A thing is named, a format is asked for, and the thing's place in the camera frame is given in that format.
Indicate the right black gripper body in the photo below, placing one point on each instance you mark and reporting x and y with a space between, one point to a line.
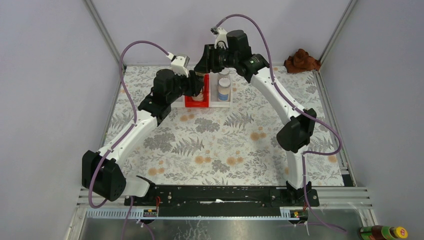
219 58

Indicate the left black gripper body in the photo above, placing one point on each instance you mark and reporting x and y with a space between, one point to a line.
183 86

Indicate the blue-label shaker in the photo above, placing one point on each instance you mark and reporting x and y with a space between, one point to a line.
223 86
225 73

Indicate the black-cap jar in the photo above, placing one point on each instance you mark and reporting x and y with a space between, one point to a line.
198 98

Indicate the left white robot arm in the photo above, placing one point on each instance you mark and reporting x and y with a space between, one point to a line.
102 170

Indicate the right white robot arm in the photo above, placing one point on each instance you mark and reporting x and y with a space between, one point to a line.
298 123

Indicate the left clear plastic bin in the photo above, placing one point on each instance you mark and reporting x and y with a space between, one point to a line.
177 102

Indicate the clear plastic bin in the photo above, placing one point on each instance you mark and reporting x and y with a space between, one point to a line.
213 93
177 102

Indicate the red plastic bin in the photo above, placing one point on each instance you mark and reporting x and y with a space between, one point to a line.
190 102

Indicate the right clear plastic bin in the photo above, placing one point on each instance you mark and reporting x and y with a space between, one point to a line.
213 93

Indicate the brown crumpled cloth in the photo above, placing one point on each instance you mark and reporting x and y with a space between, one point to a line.
300 62

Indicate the floral table mat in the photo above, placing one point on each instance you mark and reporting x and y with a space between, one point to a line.
234 145

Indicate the green yellow-cap bottle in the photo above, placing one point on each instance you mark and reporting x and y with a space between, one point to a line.
381 232

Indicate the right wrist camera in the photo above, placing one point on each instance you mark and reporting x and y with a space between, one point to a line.
220 37

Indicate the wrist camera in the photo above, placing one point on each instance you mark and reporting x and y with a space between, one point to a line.
220 37
179 64

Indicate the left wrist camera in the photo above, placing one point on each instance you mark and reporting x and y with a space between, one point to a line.
179 64

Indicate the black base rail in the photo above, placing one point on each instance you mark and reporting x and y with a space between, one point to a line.
225 201

